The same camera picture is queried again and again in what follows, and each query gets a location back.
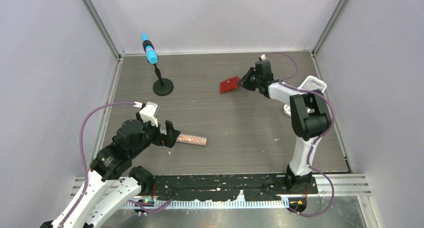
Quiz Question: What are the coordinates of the red leather card holder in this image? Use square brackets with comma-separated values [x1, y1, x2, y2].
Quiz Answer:
[219, 76, 240, 93]

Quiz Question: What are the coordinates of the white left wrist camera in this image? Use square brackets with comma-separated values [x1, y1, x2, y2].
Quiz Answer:
[134, 102, 160, 127]

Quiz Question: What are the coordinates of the white slotted cable duct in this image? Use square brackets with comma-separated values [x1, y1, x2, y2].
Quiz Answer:
[122, 198, 292, 210]

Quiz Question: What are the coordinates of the glittery sequin tube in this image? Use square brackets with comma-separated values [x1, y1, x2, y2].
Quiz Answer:
[159, 129, 208, 148]

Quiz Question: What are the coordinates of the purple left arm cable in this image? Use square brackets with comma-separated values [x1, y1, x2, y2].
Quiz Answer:
[57, 101, 175, 227]

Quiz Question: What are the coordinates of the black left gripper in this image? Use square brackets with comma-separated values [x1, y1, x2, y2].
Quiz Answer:
[130, 111, 180, 157]

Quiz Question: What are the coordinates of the white perforated plastic basket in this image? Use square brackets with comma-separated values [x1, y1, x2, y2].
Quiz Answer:
[283, 75, 328, 117]

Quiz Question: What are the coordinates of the aluminium frame rail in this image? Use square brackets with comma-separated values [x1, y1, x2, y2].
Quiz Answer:
[69, 174, 372, 200]

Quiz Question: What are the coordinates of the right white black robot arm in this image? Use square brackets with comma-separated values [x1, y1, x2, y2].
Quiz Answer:
[238, 60, 333, 193]

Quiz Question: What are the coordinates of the blue microphone on black stand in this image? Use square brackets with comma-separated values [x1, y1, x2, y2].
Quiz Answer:
[141, 32, 174, 96]

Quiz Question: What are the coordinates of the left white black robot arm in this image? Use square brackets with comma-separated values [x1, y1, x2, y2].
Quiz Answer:
[41, 119, 181, 228]

